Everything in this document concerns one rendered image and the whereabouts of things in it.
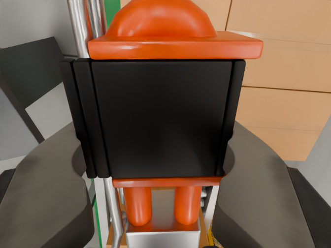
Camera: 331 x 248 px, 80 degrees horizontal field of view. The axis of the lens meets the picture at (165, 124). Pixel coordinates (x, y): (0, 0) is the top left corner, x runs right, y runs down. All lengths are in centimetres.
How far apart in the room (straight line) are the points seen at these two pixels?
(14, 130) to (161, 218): 78
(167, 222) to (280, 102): 94
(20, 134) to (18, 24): 89
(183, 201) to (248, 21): 81
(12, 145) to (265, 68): 105
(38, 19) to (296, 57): 141
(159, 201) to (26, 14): 149
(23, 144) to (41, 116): 89
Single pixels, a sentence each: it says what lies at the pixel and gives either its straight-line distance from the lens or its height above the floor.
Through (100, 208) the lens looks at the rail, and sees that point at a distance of 133.
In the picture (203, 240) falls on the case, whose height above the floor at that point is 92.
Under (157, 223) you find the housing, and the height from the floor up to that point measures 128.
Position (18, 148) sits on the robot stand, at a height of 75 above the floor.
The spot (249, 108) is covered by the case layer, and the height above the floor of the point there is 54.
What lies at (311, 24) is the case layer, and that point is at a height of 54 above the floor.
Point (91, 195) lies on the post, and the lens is 172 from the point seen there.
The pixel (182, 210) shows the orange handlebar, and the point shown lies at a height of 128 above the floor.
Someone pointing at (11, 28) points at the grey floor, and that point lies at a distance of 166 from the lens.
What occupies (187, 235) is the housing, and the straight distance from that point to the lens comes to 19.
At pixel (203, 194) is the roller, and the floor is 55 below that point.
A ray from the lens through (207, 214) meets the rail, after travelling 137.
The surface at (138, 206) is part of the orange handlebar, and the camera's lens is 16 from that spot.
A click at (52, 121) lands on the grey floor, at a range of 178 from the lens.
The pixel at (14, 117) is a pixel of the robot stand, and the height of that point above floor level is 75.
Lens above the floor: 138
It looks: 60 degrees down
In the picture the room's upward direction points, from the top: 177 degrees clockwise
